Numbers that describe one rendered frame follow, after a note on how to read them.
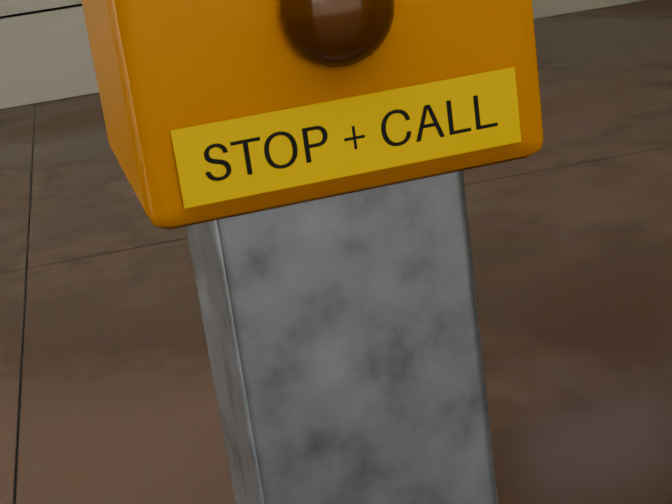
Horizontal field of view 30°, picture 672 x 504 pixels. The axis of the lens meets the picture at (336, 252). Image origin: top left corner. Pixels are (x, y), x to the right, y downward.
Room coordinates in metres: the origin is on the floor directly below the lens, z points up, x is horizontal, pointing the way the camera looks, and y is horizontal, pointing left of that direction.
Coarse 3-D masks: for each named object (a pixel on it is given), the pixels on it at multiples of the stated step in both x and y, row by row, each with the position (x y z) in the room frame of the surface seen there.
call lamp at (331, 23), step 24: (288, 0) 0.34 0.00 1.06; (312, 0) 0.33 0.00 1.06; (336, 0) 0.33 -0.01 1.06; (360, 0) 0.34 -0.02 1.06; (384, 0) 0.34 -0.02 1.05; (288, 24) 0.34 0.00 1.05; (312, 24) 0.33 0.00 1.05; (336, 24) 0.33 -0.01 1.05; (360, 24) 0.34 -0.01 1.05; (384, 24) 0.34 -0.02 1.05; (312, 48) 0.34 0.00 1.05; (336, 48) 0.34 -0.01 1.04; (360, 48) 0.34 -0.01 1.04
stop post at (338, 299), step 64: (128, 0) 0.33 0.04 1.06; (192, 0) 0.34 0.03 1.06; (256, 0) 0.34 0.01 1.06; (448, 0) 0.35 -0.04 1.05; (512, 0) 0.36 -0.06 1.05; (128, 64) 0.33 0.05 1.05; (192, 64) 0.34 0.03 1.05; (256, 64) 0.34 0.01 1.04; (384, 64) 0.35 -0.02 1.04; (448, 64) 0.35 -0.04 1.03; (512, 64) 0.36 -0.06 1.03; (128, 128) 0.34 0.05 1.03; (192, 128) 0.33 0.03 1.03; (256, 128) 0.34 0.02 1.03; (320, 128) 0.34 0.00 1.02; (384, 128) 0.35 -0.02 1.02; (448, 128) 0.35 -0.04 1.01; (512, 128) 0.36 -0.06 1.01; (192, 192) 0.33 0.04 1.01; (256, 192) 0.34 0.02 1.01; (320, 192) 0.34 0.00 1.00; (384, 192) 0.37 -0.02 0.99; (448, 192) 0.37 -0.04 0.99; (192, 256) 0.43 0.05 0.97; (256, 256) 0.36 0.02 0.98; (320, 256) 0.36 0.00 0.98; (384, 256) 0.37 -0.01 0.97; (448, 256) 0.37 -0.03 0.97; (256, 320) 0.36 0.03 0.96; (320, 320) 0.36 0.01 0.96; (384, 320) 0.37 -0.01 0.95; (448, 320) 0.37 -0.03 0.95; (256, 384) 0.36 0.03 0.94; (320, 384) 0.36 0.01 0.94; (384, 384) 0.37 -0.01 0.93; (448, 384) 0.37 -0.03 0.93; (256, 448) 0.36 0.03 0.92; (320, 448) 0.36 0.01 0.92; (384, 448) 0.37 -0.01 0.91; (448, 448) 0.37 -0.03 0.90
